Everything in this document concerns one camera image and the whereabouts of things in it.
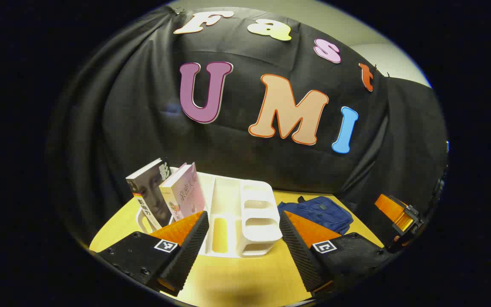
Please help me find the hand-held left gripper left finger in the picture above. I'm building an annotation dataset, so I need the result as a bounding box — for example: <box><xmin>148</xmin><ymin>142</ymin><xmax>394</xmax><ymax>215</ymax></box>
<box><xmin>95</xmin><ymin>210</ymin><xmax>210</xmax><ymax>297</ymax></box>

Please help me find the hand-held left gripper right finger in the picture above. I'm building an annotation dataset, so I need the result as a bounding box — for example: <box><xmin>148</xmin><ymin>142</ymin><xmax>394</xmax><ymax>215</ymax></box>
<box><xmin>279</xmin><ymin>210</ymin><xmax>392</xmax><ymax>298</ymax></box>

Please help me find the blue schoolbag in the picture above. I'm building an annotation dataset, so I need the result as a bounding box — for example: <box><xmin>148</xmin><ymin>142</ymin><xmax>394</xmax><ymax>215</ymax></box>
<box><xmin>277</xmin><ymin>195</ymin><xmax>355</xmax><ymax>236</ymax></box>

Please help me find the pink cover book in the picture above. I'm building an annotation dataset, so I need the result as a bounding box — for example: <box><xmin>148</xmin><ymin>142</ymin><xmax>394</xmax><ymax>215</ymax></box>
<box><xmin>159</xmin><ymin>162</ymin><xmax>206</xmax><ymax>222</ymax></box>

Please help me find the white plastic bookshelf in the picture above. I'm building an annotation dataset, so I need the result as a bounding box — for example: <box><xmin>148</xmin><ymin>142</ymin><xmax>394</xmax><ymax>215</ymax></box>
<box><xmin>136</xmin><ymin>166</ymin><xmax>283</xmax><ymax>258</ymax></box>

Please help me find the portrait cover book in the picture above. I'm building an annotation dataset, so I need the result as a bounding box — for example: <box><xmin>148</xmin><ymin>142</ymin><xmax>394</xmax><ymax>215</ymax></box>
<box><xmin>125</xmin><ymin>158</ymin><xmax>173</xmax><ymax>231</ymax></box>

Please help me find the black backdrop cloth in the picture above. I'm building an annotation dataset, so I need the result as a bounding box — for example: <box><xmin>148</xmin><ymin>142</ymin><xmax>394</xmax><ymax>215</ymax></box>
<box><xmin>47</xmin><ymin>5</ymin><xmax>450</xmax><ymax>243</ymax></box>

